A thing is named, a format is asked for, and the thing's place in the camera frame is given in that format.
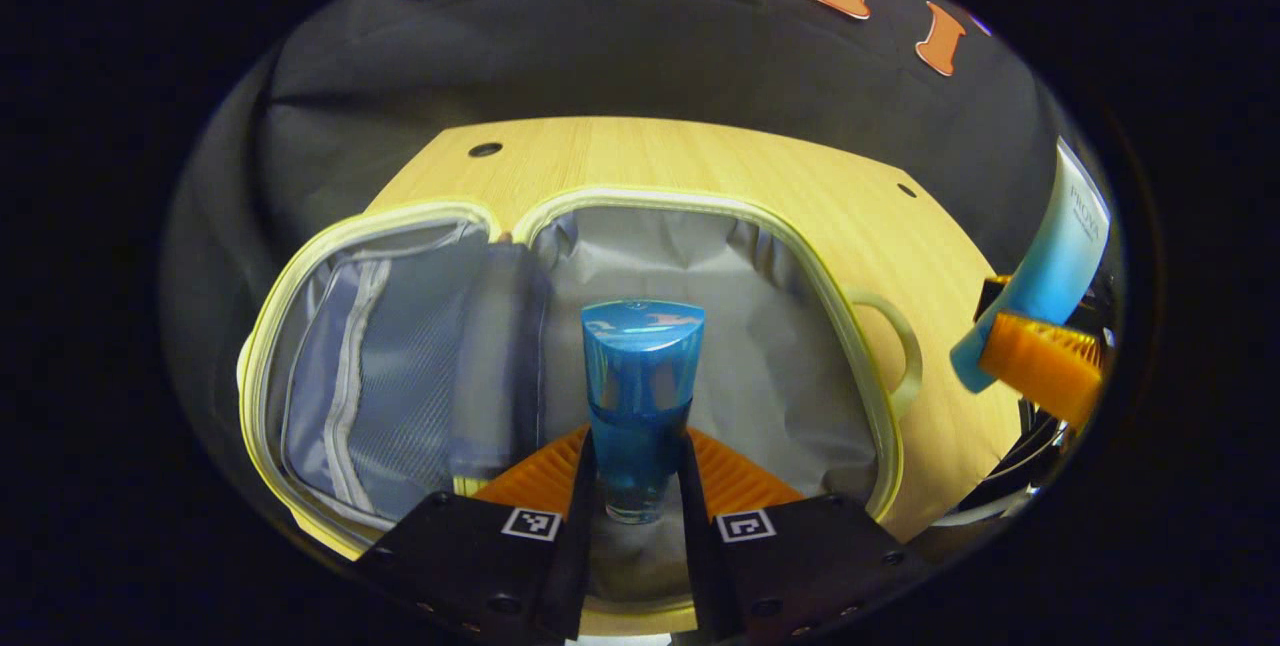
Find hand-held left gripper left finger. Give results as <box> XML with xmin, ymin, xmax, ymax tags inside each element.
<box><xmin>355</xmin><ymin>426</ymin><xmax>599</xmax><ymax>643</ymax></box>

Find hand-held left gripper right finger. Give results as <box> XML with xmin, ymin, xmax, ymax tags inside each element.
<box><xmin>680</xmin><ymin>426</ymin><xmax>931</xmax><ymax>643</ymax></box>

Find white blue skincare tube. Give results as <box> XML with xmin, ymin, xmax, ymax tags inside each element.
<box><xmin>950</xmin><ymin>139</ymin><xmax>1112</xmax><ymax>394</ymax></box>

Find blue skincare bottle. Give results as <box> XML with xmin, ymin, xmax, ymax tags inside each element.
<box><xmin>581</xmin><ymin>300</ymin><xmax>706</xmax><ymax>525</ymax></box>

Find cream yellow suitcase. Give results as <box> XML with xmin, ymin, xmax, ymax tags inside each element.
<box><xmin>237</xmin><ymin>188</ymin><xmax>923</xmax><ymax>637</ymax></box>

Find black backdrop cloth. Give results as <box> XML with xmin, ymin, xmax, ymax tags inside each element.
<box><xmin>160</xmin><ymin>0</ymin><xmax>1096</xmax><ymax>537</ymax></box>

